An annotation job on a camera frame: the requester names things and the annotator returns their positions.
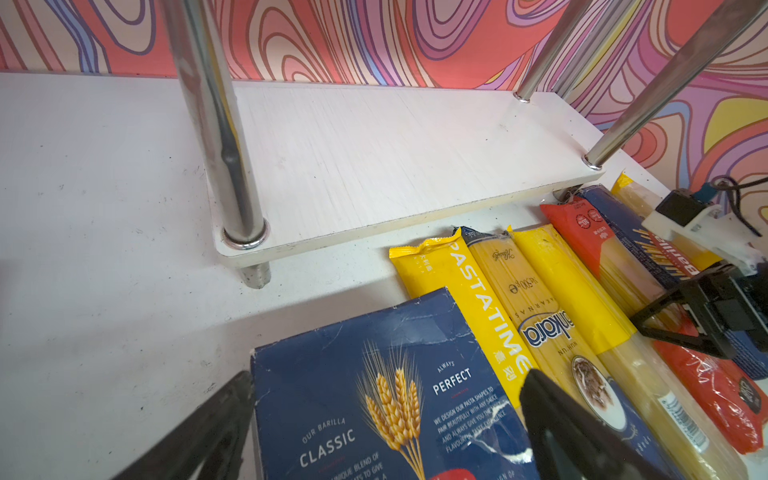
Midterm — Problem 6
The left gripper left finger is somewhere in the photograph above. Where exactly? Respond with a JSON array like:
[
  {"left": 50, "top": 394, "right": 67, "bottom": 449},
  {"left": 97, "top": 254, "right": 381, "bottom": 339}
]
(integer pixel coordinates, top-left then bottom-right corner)
[{"left": 116, "top": 371, "right": 254, "bottom": 479}]

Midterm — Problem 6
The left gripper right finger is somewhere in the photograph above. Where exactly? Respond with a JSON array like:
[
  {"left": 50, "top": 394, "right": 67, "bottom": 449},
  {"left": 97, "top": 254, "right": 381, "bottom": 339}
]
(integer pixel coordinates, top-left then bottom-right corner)
[{"left": 520, "top": 369, "right": 670, "bottom": 480}]

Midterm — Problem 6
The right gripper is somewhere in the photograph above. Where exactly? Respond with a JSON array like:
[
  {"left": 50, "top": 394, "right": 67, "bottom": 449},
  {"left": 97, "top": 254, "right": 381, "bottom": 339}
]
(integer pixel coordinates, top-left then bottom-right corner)
[{"left": 630, "top": 263, "right": 767, "bottom": 359}]

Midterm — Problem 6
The blue Barilla spaghetti box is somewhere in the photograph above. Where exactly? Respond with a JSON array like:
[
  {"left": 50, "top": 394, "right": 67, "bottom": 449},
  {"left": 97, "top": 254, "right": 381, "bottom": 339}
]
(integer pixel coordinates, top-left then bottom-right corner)
[{"left": 579, "top": 185, "right": 767, "bottom": 380}]

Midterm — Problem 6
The red spaghetti bag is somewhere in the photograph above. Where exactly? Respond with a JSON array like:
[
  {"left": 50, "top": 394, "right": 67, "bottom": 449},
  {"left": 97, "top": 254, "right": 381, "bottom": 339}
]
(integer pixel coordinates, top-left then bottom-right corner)
[{"left": 539, "top": 196, "right": 768, "bottom": 455}]

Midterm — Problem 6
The yellow narrow spaghetti bag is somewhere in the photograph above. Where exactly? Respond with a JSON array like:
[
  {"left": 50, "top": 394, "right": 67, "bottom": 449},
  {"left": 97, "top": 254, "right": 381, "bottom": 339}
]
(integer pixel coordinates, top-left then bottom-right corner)
[{"left": 611, "top": 173, "right": 722, "bottom": 271}]

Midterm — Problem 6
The blue Barilla pasta box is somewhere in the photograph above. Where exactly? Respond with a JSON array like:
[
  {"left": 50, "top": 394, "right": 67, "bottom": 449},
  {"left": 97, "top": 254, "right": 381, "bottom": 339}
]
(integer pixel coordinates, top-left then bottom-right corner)
[{"left": 251, "top": 289, "right": 538, "bottom": 479}]

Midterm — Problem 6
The white two-tier shelf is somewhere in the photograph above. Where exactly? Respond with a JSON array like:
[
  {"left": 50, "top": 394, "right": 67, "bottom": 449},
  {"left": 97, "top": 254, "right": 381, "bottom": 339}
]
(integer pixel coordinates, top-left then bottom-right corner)
[{"left": 163, "top": 1, "right": 767, "bottom": 288}]

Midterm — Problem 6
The blue yellow Ankara spaghetti bag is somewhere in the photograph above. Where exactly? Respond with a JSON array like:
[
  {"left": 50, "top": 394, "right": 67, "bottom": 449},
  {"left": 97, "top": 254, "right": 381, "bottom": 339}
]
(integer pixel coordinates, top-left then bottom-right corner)
[{"left": 461, "top": 227, "right": 683, "bottom": 479}]

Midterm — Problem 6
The yellow clear spaghetti bag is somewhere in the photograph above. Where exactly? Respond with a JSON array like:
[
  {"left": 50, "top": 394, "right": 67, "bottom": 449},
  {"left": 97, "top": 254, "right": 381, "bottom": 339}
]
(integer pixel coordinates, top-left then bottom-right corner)
[{"left": 508, "top": 224, "right": 749, "bottom": 479}]

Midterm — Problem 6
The yellow Pastatime spaghetti bag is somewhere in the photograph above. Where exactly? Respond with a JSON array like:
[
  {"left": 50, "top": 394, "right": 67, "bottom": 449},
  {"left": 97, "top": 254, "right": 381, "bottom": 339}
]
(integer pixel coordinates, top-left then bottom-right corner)
[{"left": 388, "top": 228, "right": 538, "bottom": 410}]

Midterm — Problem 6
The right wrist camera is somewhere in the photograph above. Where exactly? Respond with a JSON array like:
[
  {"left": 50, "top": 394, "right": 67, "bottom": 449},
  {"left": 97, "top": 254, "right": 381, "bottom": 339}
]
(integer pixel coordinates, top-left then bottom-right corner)
[{"left": 642, "top": 189, "right": 767, "bottom": 276}]

